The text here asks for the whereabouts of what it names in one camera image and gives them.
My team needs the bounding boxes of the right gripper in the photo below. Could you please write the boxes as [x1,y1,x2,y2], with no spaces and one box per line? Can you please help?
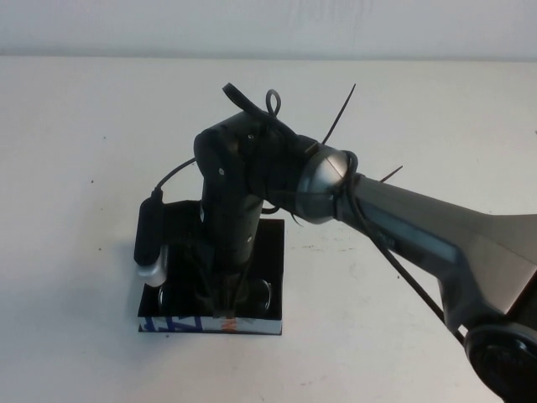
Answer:
[196,184,259,322]

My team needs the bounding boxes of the black frame glasses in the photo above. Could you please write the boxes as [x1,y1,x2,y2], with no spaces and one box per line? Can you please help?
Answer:
[155,276,277,314]

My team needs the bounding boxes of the black glasses case printed side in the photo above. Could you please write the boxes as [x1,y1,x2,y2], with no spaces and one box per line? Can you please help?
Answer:
[137,200,286,338]

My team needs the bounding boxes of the short black zip tie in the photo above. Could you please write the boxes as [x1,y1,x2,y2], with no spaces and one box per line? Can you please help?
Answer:
[377,165,404,185]

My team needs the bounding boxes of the long black zip tie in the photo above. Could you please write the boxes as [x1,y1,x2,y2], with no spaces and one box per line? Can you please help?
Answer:
[321,82,357,146]

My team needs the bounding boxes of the right black camera mount bracket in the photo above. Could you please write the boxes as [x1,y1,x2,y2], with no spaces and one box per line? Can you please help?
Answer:
[161,200,206,253]

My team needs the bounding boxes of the right wrist camera black silver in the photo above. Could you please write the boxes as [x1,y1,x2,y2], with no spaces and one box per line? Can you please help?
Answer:
[132,193,169,287]

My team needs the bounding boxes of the thin black right camera cable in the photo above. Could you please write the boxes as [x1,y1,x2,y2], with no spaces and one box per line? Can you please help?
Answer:
[153,89,469,343]

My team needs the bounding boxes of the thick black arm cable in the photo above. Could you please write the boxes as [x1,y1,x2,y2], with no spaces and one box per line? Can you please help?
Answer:
[221,82,303,139]

